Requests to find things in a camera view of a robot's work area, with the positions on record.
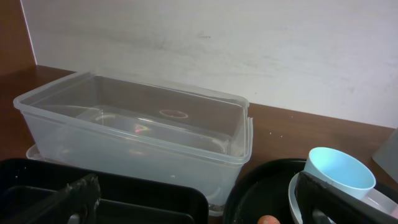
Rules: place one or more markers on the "black rectangular tray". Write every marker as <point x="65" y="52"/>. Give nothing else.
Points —
<point x="123" y="199"/>

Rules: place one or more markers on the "grey dishwasher rack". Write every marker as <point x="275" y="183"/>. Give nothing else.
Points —
<point x="386" y="157"/>

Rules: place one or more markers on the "light blue plastic cup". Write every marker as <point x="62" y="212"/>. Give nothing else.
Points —
<point x="340" y="170"/>

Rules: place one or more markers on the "pale grey plate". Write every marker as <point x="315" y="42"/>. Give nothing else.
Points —
<point x="374" y="198"/>

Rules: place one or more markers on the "clear plastic waste bin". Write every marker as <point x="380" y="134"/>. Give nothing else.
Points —
<point x="145" y="128"/>

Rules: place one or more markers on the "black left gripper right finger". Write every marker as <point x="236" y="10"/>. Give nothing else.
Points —
<point x="320" y="202"/>

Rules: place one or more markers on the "orange carrot piece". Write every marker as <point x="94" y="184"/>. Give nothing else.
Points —
<point x="268" y="219"/>

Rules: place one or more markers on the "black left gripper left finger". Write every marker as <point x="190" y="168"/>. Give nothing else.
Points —
<point x="79" y="198"/>

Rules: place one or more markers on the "round black serving tray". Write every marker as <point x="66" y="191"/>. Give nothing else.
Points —
<point x="264" y="191"/>

